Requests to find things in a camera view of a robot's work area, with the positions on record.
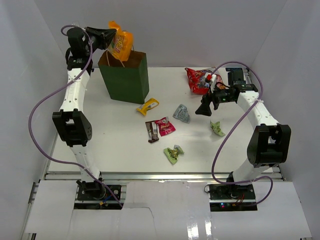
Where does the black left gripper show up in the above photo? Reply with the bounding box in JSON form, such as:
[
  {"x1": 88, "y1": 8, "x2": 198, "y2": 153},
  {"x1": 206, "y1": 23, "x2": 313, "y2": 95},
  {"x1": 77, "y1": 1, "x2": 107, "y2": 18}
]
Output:
[{"x1": 82, "y1": 26, "x2": 116, "y2": 56}]

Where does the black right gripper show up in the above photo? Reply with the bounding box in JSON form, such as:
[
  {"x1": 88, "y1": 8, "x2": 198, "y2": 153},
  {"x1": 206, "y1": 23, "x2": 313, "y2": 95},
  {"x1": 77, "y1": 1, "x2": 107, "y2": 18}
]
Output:
[{"x1": 196, "y1": 83, "x2": 235, "y2": 117}]

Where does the orange snack packet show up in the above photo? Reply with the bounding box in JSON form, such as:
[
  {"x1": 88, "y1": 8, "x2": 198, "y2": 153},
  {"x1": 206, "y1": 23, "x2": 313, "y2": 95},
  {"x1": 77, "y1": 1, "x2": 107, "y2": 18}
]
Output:
[{"x1": 107, "y1": 21, "x2": 134, "y2": 62}]

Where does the large red snack bag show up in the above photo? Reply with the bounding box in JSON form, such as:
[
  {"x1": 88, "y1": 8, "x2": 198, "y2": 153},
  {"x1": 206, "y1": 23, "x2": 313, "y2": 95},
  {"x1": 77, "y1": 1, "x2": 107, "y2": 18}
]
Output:
[{"x1": 184, "y1": 67, "x2": 225, "y2": 95}]

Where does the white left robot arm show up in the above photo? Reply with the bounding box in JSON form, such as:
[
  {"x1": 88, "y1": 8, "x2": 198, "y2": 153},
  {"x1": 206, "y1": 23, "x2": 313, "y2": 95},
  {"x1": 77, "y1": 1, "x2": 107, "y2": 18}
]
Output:
[{"x1": 52, "y1": 26, "x2": 116, "y2": 184}]

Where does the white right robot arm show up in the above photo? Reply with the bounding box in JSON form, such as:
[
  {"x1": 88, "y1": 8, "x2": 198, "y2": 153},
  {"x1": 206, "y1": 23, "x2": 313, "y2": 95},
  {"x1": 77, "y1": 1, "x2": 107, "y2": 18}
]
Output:
[{"x1": 195, "y1": 83, "x2": 292, "y2": 200}]

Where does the green paper bag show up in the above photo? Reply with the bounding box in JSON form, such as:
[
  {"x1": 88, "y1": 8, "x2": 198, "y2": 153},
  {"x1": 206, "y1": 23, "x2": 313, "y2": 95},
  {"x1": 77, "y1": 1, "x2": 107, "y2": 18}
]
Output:
[{"x1": 98, "y1": 50, "x2": 150, "y2": 105}]

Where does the green snack packet right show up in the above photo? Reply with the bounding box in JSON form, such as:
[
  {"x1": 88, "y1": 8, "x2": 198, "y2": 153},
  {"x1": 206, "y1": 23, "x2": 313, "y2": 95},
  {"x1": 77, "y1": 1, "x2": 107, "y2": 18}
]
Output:
[{"x1": 210, "y1": 121, "x2": 225, "y2": 137}]

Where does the green snack packet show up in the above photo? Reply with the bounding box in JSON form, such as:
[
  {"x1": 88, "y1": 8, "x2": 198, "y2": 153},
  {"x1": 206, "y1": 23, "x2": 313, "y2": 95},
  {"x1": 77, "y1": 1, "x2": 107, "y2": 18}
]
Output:
[
  {"x1": 163, "y1": 145, "x2": 184, "y2": 165},
  {"x1": 210, "y1": 121, "x2": 225, "y2": 137}
]

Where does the grey foil snack packet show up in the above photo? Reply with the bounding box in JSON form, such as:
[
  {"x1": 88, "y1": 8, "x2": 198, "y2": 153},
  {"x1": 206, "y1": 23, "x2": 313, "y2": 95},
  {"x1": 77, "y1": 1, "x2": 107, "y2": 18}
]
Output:
[{"x1": 172, "y1": 104, "x2": 191, "y2": 124}]

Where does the pink snack packet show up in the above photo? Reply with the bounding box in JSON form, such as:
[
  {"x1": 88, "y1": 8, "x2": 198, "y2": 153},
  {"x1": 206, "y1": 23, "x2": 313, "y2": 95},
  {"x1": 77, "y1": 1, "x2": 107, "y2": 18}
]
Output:
[{"x1": 155, "y1": 116, "x2": 176, "y2": 137}]

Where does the yellow snack packet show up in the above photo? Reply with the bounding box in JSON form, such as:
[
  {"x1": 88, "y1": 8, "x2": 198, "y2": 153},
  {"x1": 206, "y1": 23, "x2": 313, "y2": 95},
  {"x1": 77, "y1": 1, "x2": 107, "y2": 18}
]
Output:
[{"x1": 136, "y1": 98, "x2": 160, "y2": 116}]

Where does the green snack packet front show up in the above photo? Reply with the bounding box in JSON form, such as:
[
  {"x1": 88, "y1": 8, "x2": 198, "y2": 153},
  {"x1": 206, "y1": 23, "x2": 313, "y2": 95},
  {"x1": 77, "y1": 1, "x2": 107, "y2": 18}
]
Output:
[{"x1": 163, "y1": 145, "x2": 184, "y2": 165}]

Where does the brown chocolate bar wrapper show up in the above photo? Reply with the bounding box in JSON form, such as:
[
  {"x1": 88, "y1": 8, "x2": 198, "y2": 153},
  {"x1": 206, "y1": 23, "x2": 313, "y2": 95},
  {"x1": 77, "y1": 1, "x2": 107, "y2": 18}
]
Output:
[{"x1": 145, "y1": 121, "x2": 159, "y2": 144}]

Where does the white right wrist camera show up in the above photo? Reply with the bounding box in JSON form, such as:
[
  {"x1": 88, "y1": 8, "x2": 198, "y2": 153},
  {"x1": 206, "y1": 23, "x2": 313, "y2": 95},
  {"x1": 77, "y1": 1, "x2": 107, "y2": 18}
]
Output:
[{"x1": 202, "y1": 72, "x2": 218, "y2": 88}]

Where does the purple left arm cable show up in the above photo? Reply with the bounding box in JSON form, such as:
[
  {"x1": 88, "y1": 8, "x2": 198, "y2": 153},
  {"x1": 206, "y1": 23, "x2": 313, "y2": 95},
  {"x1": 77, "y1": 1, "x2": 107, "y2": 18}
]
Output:
[{"x1": 28, "y1": 24, "x2": 123, "y2": 208}]

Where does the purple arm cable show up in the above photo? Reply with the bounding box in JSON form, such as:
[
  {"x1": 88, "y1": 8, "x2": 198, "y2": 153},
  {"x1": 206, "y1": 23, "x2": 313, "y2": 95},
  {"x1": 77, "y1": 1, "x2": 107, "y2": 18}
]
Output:
[
  {"x1": 28, "y1": 24, "x2": 123, "y2": 208},
  {"x1": 211, "y1": 61, "x2": 274, "y2": 208}
]

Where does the aluminium table frame rail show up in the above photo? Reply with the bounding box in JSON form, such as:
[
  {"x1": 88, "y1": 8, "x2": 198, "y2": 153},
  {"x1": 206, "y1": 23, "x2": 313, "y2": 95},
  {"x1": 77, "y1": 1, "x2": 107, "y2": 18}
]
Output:
[{"x1": 21, "y1": 67, "x2": 293, "y2": 240}]

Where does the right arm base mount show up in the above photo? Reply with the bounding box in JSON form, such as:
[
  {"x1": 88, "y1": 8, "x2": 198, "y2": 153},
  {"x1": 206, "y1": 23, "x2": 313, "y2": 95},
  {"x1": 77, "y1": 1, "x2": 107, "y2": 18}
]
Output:
[{"x1": 203, "y1": 184, "x2": 258, "y2": 212}]

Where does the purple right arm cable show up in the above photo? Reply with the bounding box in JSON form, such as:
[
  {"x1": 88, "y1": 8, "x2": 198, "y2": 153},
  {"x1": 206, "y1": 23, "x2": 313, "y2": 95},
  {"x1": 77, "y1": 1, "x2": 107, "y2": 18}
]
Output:
[{"x1": 211, "y1": 61, "x2": 274, "y2": 208}]

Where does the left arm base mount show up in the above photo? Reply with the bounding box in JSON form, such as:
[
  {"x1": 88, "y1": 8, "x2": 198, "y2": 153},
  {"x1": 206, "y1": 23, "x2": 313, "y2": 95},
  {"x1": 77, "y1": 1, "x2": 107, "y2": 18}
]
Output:
[{"x1": 74, "y1": 180, "x2": 122, "y2": 210}]

